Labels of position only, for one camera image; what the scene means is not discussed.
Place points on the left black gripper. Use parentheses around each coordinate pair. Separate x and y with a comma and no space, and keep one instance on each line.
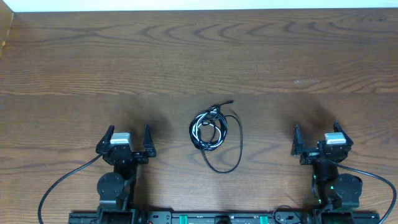
(125,155)

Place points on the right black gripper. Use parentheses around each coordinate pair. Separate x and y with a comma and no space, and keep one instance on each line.
(321,152)

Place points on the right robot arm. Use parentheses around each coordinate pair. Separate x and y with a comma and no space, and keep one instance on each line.
(338,194)

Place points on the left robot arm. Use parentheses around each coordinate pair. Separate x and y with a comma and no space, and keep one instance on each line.
(116,188)

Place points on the cardboard panel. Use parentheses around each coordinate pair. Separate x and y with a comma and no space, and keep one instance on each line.
(6,19)

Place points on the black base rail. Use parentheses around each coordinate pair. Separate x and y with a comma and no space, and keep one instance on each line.
(215,218)

